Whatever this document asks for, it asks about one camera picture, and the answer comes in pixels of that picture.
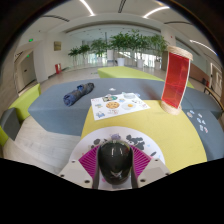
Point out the red panel wooden column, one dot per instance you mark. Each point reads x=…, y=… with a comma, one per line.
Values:
x=175, y=80

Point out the green exit sign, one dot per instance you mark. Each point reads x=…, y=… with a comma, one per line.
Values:
x=30, y=40

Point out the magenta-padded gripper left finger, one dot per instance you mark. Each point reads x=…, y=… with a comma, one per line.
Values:
x=75, y=171

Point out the dark blue folded umbrella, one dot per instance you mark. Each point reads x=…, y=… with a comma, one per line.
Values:
x=76, y=94

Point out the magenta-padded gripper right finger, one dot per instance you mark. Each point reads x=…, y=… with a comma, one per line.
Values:
x=155, y=170

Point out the lime green upholstered bench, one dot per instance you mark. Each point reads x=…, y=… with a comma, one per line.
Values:
x=126, y=71
x=26, y=103

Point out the brown wall plaque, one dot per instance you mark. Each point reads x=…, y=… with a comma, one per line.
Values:
x=57, y=45

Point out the red fire extinguisher box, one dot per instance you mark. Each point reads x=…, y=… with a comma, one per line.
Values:
x=58, y=68

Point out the grey double door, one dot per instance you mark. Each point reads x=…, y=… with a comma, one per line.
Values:
x=28, y=71

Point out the long grey upholstered bench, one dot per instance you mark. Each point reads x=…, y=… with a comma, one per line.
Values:
x=50, y=110

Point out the white sticker sheet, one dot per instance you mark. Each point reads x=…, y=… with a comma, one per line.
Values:
x=113, y=112

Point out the row of potted plants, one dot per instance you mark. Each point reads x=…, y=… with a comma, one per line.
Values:
x=120, y=41

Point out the black computer mouse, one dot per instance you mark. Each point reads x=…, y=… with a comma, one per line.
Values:
x=115, y=161

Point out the ceiling strip lights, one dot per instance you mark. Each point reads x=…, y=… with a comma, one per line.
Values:
x=87, y=7

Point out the scattered small stickers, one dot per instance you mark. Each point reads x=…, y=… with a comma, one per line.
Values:
x=190, y=114

